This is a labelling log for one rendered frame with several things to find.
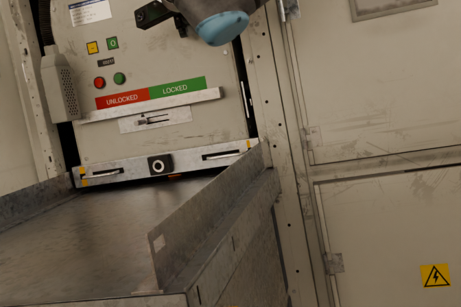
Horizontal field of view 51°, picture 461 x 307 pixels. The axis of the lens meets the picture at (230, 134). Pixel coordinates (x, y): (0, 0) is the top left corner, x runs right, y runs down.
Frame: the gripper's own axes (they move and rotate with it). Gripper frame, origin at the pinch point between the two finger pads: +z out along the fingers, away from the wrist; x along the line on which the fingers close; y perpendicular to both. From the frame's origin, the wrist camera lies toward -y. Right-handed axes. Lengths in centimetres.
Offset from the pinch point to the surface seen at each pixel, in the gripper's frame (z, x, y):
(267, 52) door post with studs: -5.0, -11.3, 19.2
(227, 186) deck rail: -29, -42, 5
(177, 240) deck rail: -54, -50, -2
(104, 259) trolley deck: -44, -51, -15
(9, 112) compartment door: 10, -9, -51
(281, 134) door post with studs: 0.2, -30.6, 19.0
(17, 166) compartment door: 13, -24, -52
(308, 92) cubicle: -6.0, -23.0, 26.4
